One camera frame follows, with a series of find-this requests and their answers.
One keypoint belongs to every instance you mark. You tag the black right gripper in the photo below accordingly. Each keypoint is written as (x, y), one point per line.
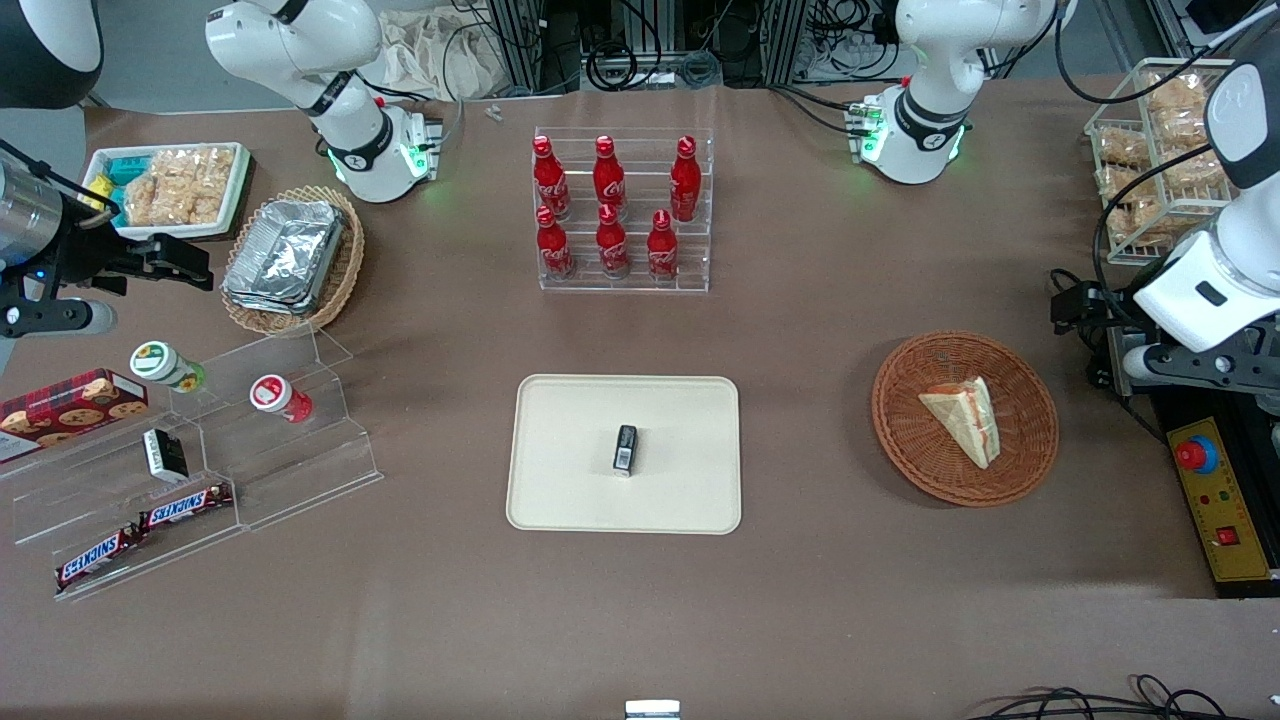
(88, 257)

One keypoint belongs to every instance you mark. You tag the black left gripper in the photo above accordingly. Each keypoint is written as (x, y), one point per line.
(1103, 309)

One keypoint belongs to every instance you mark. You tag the triangle sandwich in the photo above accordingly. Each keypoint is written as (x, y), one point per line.
(965, 415)

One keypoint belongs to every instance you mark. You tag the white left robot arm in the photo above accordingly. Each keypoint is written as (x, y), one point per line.
(930, 110)

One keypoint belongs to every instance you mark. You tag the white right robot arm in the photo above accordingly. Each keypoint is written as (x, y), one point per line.
(345, 110)

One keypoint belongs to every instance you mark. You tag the white rectangular snack tray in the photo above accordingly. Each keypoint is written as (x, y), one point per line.
(238, 195)

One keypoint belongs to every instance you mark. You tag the light wicker basket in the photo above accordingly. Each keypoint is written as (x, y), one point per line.
(345, 270)

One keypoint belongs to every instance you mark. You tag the brown wicker basket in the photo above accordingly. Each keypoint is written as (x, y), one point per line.
(910, 430)

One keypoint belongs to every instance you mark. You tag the beige plastic tray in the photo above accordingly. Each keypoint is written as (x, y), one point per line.
(570, 480)

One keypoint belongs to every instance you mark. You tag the rice cracker bag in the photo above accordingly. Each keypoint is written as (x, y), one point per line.
(180, 185)

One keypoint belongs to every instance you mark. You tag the green lidded cup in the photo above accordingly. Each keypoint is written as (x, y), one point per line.
(165, 365)

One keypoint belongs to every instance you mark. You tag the stacked foil containers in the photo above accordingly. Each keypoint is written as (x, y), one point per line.
(285, 255)

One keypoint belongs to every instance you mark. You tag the bagged fried snack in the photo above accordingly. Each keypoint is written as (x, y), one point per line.
(1135, 222)
(1120, 182)
(1122, 147)
(1170, 92)
(1190, 170)
(1180, 125)

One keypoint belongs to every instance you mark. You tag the teal and yellow packets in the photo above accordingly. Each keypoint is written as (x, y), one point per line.
(110, 180)

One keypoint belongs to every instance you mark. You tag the red lidded cup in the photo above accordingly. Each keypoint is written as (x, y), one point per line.
(278, 397)

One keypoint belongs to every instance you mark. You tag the red cookie box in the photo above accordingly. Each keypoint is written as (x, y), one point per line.
(60, 410)

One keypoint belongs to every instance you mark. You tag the small black white box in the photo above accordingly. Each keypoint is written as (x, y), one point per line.
(165, 455)

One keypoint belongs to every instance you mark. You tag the clear acrylic stepped shelf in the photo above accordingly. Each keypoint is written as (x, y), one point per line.
(290, 480)

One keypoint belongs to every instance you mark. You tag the snickers chocolate bar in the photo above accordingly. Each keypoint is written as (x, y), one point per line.
(185, 507)
(95, 558)

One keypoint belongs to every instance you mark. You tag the black countertop appliance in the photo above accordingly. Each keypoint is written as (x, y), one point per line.
(1250, 470)

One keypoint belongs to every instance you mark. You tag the yellow emergency stop box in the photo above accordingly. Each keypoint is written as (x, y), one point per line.
(1225, 520)

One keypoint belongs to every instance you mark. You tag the white cloth bag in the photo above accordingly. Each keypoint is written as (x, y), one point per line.
(440, 55)

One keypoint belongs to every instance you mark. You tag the red cola bottle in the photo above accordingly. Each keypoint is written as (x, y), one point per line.
(662, 255)
(553, 250)
(549, 180)
(608, 180)
(611, 248)
(685, 185)

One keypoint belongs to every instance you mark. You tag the clear acrylic bottle rack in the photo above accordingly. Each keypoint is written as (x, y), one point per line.
(630, 285)

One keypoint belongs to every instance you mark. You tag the small black packet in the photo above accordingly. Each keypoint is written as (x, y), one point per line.
(625, 450)

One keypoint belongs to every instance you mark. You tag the small white device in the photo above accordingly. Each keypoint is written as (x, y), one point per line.
(652, 710)

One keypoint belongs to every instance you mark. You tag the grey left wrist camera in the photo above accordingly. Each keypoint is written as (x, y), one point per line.
(1190, 362)

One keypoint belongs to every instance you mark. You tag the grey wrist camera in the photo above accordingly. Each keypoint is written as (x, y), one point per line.
(1190, 362)
(50, 318)

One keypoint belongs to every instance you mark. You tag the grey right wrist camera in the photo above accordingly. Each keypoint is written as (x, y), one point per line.
(50, 318)

